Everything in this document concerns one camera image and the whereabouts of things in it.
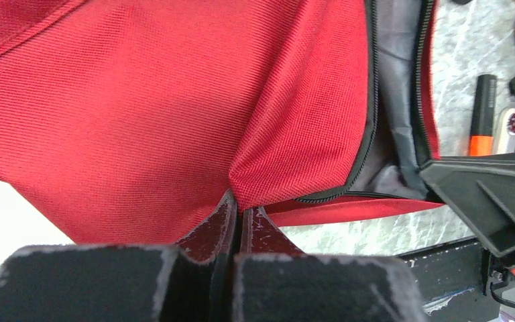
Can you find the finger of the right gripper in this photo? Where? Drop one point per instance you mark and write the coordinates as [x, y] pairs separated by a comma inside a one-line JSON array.
[[481, 190]]

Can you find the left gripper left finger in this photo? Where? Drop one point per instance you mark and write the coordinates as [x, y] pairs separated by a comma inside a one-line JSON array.
[[184, 281]]

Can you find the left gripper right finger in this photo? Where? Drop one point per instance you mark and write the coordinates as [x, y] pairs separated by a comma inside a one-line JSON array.
[[275, 281]]

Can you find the red student backpack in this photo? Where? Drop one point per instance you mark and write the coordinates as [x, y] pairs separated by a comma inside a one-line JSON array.
[[130, 121]]

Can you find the orange capped marker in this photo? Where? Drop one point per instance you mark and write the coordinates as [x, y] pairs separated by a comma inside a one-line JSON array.
[[482, 119]]

